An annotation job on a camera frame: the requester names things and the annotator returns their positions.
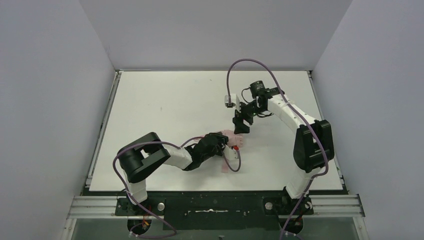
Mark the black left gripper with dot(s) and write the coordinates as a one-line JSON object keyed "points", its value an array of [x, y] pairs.
{"points": [[218, 142]]}

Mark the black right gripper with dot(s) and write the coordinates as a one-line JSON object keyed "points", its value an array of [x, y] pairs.
{"points": [[243, 115]]}

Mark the pink folding umbrella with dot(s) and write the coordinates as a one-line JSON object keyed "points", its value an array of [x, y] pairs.
{"points": [[233, 140]]}

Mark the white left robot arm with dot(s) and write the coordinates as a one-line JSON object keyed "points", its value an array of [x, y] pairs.
{"points": [[142, 157]]}

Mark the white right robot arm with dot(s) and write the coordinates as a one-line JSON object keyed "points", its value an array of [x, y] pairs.
{"points": [[313, 142]]}

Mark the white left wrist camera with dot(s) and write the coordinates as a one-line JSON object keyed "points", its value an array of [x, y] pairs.
{"points": [[230, 153]]}

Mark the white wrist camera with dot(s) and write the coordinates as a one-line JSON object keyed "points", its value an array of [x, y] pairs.
{"points": [[232, 101], [230, 153]]}

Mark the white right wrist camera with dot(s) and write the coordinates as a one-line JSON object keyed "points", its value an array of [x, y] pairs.
{"points": [[232, 101]]}

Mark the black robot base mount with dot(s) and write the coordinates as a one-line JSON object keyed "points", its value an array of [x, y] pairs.
{"points": [[268, 210]]}

